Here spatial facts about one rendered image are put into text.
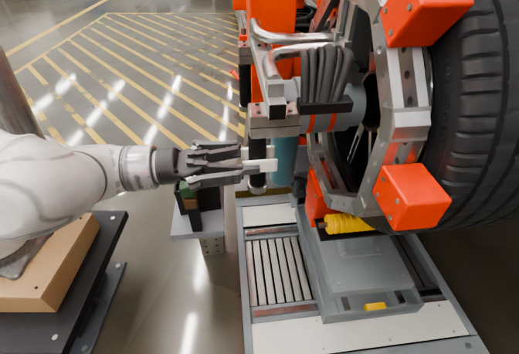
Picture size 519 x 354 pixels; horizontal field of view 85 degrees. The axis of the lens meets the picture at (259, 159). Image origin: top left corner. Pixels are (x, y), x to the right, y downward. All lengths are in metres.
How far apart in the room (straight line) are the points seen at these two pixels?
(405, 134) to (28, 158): 0.54
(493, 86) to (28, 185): 0.62
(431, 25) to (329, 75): 0.15
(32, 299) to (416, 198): 1.01
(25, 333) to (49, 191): 0.78
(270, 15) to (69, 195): 0.85
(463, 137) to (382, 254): 0.79
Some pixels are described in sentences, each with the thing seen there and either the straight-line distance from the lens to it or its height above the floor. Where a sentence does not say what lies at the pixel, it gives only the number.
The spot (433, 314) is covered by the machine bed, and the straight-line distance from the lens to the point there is 1.38.
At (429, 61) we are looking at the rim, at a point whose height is 1.03.
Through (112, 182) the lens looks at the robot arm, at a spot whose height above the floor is 0.85.
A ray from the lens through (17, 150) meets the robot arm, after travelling 0.48.
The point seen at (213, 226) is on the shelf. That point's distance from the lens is 0.95.
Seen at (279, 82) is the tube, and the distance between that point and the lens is 0.48.
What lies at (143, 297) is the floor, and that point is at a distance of 1.41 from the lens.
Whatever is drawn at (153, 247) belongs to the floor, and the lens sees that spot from 1.52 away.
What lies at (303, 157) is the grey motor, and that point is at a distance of 1.26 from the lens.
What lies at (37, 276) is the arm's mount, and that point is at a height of 0.40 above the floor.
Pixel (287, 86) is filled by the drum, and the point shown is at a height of 0.91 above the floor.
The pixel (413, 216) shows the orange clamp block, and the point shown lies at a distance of 0.51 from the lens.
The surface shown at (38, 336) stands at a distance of 1.14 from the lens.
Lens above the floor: 1.21
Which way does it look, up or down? 41 degrees down
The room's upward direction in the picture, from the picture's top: straight up
